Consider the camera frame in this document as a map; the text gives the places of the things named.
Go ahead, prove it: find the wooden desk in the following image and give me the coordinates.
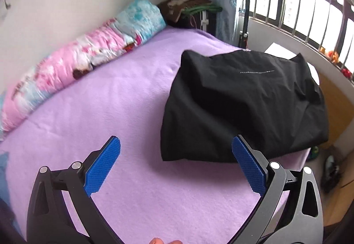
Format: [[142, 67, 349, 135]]
[[315, 67, 354, 150]]

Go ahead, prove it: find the black hooded jacket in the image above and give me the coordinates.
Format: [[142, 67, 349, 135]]
[[160, 50, 329, 163]]

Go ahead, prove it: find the person's left hand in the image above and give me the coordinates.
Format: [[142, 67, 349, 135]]
[[149, 238, 183, 244]]

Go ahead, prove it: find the orange windowsill ornament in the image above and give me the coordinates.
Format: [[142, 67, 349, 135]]
[[327, 50, 341, 64]]

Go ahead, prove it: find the purple bed sheet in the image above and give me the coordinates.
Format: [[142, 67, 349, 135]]
[[0, 25, 312, 242]]

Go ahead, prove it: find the white paper sheet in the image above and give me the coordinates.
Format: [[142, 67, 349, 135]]
[[264, 43, 297, 61]]

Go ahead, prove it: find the blue shirt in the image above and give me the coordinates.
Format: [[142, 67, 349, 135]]
[[0, 151, 12, 178]]

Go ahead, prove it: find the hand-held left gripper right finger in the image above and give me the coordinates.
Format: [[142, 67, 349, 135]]
[[231, 135, 325, 244]]

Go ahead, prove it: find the dark shoe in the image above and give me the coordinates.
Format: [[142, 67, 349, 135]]
[[322, 155, 345, 194]]

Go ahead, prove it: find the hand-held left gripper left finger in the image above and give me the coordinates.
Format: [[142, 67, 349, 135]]
[[26, 136, 122, 244]]

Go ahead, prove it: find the pink floral rolled quilt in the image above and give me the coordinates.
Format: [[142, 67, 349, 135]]
[[0, 0, 166, 134]]

